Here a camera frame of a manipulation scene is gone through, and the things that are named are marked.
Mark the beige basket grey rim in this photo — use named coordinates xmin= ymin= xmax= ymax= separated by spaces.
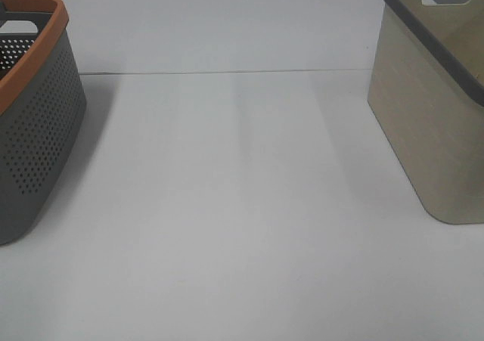
xmin=368 ymin=0 xmax=483 ymax=225

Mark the grey perforated basket orange rim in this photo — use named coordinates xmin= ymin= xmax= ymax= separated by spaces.
xmin=1 ymin=0 xmax=86 ymax=244

